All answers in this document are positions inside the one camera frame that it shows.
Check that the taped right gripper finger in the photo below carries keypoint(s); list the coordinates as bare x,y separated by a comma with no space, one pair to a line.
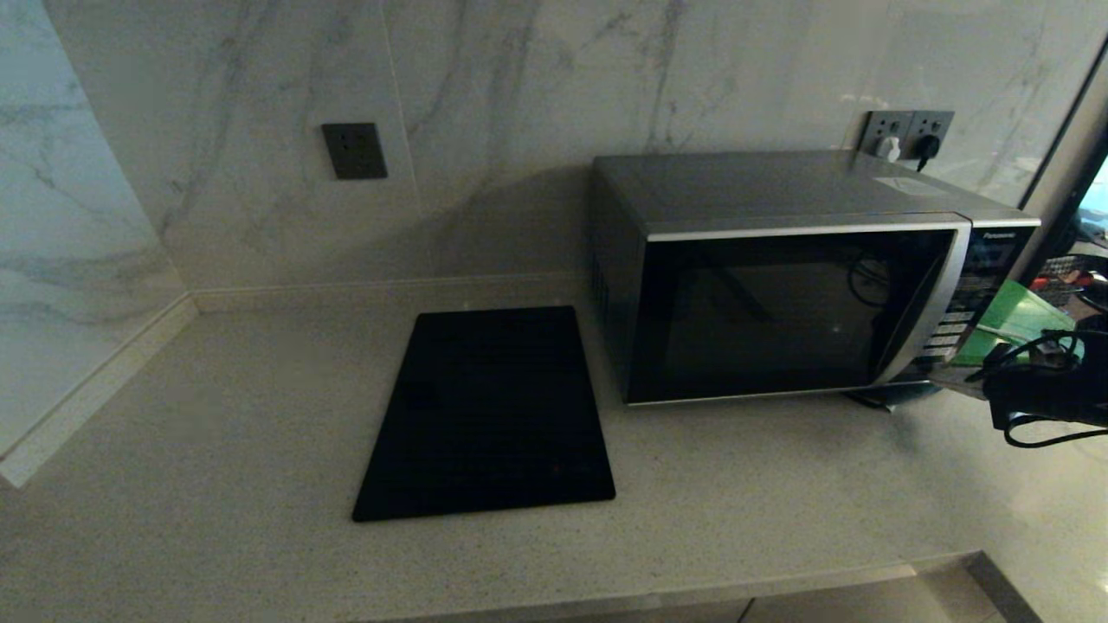
956,374

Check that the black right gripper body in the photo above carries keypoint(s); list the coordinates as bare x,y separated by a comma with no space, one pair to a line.
1034,389

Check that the black glass microwave door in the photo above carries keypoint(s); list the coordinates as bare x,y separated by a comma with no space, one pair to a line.
762,316

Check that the silver black microwave oven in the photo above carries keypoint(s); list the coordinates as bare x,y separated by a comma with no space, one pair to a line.
744,183

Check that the green cutting board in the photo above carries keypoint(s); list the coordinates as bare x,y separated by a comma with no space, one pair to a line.
1017,316

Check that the black power plug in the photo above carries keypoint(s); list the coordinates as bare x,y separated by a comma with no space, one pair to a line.
929,149

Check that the white power plug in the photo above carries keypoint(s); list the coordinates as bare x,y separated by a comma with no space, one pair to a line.
888,148

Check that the white cabinet front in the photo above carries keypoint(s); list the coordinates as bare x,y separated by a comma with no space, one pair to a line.
866,606

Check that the black induction cooktop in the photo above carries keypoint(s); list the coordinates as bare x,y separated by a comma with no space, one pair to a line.
485,415

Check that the double wall socket with plugs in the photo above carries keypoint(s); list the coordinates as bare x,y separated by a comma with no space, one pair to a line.
935,124
882,125

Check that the dark single wall socket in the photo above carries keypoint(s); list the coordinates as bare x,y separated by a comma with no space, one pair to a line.
355,150

